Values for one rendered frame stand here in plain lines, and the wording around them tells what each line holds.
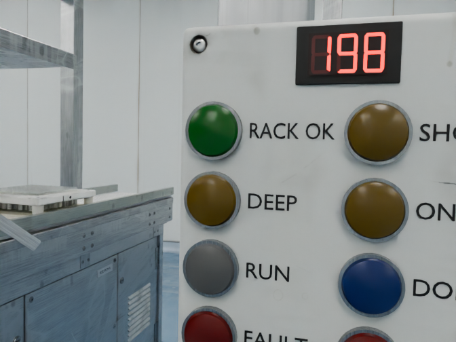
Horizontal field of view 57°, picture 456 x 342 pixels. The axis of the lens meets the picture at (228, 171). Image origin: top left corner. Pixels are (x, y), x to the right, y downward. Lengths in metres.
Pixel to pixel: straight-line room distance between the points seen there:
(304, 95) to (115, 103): 4.13
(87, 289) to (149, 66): 3.10
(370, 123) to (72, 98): 1.55
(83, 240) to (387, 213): 1.13
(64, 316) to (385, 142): 1.23
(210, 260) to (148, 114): 3.99
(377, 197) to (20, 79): 4.70
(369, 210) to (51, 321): 1.17
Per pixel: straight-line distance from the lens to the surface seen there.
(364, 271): 0.21
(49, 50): 1.10
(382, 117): 0.20
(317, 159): 0.21
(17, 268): 1.09
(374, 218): 0.20
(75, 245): 1.25
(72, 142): 1.70
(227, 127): 0.21
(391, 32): 0.21
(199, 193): 0.21
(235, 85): 0.22
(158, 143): 4.15
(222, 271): 0.22
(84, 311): 1.44
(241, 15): 0.29
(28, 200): 1.17
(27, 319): 1.23
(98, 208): 1.32
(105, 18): 4.52
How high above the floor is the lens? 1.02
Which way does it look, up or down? 3 degrees down
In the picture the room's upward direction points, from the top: 1 degrees clockwise
